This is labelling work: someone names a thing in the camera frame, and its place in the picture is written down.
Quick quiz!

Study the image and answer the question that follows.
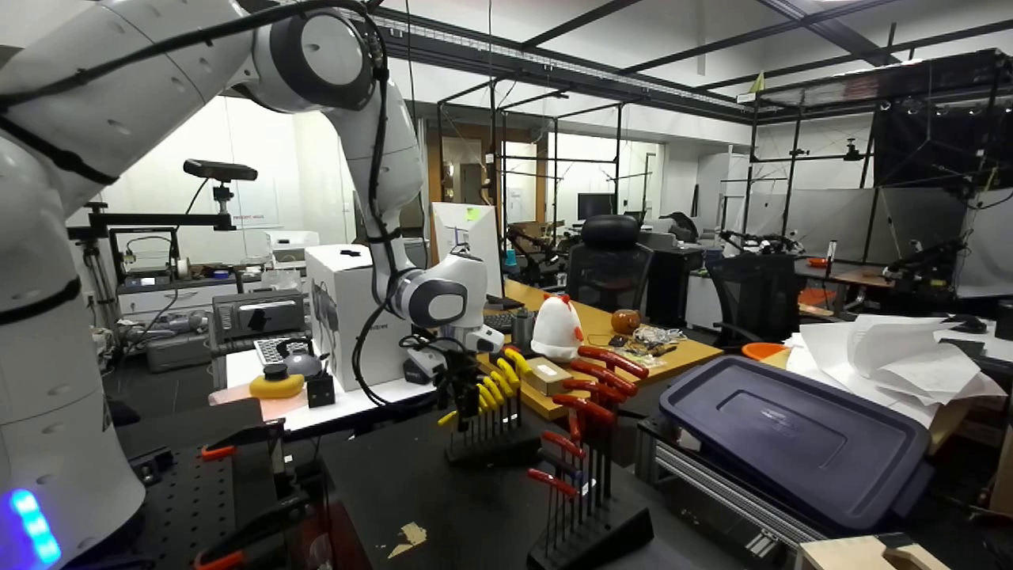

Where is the white chicken figure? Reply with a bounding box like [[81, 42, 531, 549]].
[[529, 293, 585, 363]]

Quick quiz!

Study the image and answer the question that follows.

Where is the white table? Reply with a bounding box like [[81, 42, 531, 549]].
[[208, 348, 438, 435]]

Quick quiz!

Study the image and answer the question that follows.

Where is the black equipment case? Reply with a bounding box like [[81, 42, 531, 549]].
[[209, 288, 309, 343]]

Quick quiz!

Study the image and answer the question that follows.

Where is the white cardboard box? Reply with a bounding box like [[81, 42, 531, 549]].
[[305, 244, 414, 393]]

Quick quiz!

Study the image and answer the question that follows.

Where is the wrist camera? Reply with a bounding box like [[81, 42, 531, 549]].
[[405, 348, 446, 384]]

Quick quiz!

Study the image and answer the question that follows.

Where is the yellow round sponge pad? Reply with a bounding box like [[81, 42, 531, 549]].
[[249, 363, 306, 401]]

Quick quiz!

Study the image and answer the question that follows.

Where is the heap of small parts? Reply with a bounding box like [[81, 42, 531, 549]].
[[608, 323, 688, 367]]

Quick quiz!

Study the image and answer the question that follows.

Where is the aluminium frame rail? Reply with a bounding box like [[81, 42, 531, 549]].
[[637, 416, 832, 567]]

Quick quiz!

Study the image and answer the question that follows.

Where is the large black wrench stand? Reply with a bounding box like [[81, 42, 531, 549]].
[[526, 492, 655, 570]]

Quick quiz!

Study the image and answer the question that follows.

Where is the grey dome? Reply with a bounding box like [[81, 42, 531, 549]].
[[283, 351, 325, 379]]

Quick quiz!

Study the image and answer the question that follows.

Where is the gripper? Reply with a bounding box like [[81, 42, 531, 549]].
[[433, 347, 485, 423]]

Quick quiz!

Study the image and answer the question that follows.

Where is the small brown cardboard box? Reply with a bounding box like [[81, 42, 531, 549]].
[[523, 357, 574, 397]]

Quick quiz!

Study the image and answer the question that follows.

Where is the heap of white paper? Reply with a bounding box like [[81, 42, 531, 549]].
[[783, 313, 1007, 428]]

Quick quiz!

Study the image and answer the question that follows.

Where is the black orange clamp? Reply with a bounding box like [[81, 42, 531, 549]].
[[192, 487, 313, 570], [198, 420, 287, 500]]

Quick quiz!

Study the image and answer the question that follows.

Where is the white keyboard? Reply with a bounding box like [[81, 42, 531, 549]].
[[252, 336, 314, 367]]

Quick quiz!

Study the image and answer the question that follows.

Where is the wooden table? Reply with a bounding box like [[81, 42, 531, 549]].
[[473, 277, 724, 421]]

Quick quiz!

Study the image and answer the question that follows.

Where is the wooden block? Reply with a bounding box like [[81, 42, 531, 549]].
[[795, 534, 936, 570]]

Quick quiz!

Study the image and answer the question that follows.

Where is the small black wrench stand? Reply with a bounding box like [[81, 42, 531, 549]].
[[443, 426, 544, 469]]

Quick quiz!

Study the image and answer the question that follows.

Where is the grey case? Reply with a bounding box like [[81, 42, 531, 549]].
[[146, 330, 213, 374]]

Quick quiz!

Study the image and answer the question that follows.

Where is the red handled wrench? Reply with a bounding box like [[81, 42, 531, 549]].
[[552, 393, 617, 523], [541, 429, 587, 539], [577, 344, 651, 507], [527, 468, 580, 555], [569, 359, 639, 511], [563, 378, 628, 515]]

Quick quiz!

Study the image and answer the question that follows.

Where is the monitor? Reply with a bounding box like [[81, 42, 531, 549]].
[[576, 192, 617, 222]]

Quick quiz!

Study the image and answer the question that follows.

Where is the camera on mount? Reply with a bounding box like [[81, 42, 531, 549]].
[[66, 158, 260, 242]]

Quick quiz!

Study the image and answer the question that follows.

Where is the black mesh office chair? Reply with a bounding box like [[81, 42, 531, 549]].
[[703, 253, 802, 349]]

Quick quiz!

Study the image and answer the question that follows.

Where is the dark blue bin lid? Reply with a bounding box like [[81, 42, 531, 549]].
[[658, 355, 936, 533]]

